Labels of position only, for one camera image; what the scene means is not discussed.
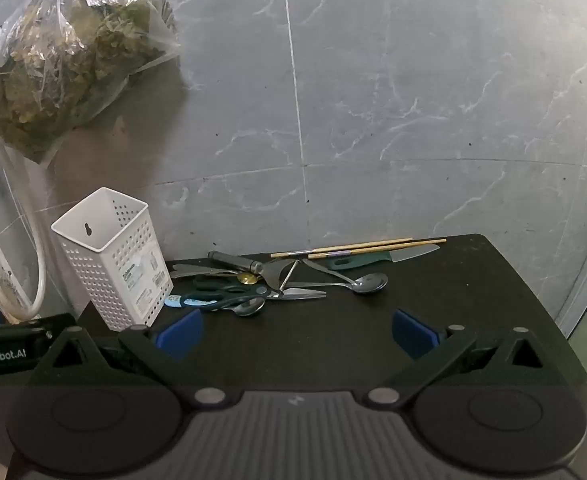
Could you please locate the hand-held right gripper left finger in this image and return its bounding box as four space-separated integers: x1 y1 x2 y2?
27 309 226 407

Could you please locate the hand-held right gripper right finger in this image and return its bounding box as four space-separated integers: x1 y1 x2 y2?
366 309 571 406

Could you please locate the black-handled knife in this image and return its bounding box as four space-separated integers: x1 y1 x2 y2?
176 282 327 311

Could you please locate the silver metal spoon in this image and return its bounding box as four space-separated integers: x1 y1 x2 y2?
223 297 267 317
316 259 381 292
302 259 389 295

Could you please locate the white perforated utensil basket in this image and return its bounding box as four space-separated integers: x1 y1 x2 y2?
50 187 174 332

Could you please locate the black handled kitchen tool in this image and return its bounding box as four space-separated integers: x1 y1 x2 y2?
208 251 264 276

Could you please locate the silver metal utensil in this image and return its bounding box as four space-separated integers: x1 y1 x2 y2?
259 259 305 292

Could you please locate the wooden chopstick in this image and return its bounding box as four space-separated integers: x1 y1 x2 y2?
270 238 413 259
307 238 447 260

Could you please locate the clear bag of dried leaves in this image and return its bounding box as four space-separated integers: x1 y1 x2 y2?
0 0 181 163

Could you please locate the green handled knife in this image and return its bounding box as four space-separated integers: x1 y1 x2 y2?
327 245 441 267

